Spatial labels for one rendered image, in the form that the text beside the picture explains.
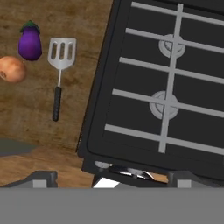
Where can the brown onion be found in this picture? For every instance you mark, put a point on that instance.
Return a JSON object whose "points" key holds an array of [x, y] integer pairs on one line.
{"points": [[12, 69]]}

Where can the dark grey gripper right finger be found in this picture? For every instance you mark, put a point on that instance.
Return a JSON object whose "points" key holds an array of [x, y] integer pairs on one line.
{"points": [[186, 178]]}

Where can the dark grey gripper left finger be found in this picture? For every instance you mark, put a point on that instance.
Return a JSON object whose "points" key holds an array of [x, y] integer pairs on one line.
{"points": [[40, 178]]}

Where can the purple eggplant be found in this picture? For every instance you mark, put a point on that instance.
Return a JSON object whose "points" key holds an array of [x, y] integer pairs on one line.
{"points": [[29, 43]]}

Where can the black hob with grey grates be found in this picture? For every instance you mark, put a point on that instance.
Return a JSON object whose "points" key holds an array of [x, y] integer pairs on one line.
{"points": [[163, 87]]}

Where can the silver stove knob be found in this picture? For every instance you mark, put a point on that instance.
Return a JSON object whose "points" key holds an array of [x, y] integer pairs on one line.
{"points": [[102, 165]]}

